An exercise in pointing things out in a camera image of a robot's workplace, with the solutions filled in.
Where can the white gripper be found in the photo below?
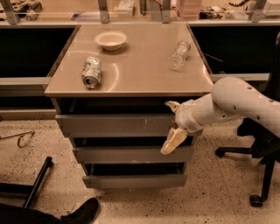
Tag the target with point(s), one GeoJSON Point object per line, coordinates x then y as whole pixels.
{"type": "Point", "coordinates": [186, 117]}

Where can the grey top drawer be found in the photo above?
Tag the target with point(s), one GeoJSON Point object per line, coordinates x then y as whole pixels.
{"type": "Point", "coordinates": [125, 125]}

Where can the grey drawer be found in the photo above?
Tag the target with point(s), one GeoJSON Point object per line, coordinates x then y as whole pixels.
{"type": "Point", "coordinates": [135, 181]}
{"type": "Point", "coordinates": [130, 155]}
{"type": "Point", "coordinates": [125, 125]}

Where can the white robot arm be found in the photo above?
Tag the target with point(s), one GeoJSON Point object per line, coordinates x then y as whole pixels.
{"type": "Point", "coordinates": [230, 98]}

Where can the grey bottom drawer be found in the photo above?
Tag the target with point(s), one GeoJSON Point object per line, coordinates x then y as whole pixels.
{"type": "Point", "coordinates": [135, 181]}

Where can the grey drawer cabinet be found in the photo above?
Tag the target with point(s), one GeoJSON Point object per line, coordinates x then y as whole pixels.
{"type": "Point", "coordinates": [135, 79]}

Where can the grey middle drawer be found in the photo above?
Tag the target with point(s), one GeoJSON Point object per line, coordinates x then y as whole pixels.
{"type": "Point", "coordinates": [130, 155]}

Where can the clear plastic bottle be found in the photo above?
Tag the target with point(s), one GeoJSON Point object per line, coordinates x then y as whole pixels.
{"type": "Point", "coordinates": [179, 55]}

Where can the black office chair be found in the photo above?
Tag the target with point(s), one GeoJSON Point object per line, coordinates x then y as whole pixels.
{"type": "Point", "coordinates": [266, 145]}

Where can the crushed soda can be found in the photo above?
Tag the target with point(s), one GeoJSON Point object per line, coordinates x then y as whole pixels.
{"type": "Point", "coordinates": [92, 72]}

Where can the white bowl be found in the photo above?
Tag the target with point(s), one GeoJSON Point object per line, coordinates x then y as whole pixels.
{"type": "Point", "coordinates": [110, 40]}

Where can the pink plastic container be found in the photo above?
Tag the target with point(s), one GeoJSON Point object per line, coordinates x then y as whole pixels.
{"type": "Point", "coordinates": [188, 9]}

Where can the black shoe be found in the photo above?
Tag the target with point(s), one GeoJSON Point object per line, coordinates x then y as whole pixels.
{"type": "Point", "coordinates": [83, 215]}

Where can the metal hook on floor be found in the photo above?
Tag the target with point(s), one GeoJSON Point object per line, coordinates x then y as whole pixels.
{"type": "Point", "coordinates": [23, 139]}

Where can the black stand leg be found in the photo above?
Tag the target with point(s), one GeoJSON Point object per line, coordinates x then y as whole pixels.
{"type": "Point", "coordinates": [29, 191]}

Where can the dark trouser leg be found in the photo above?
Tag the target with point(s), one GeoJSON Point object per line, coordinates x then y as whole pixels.
{"type": "Point", "coordinates": [19, 215]}

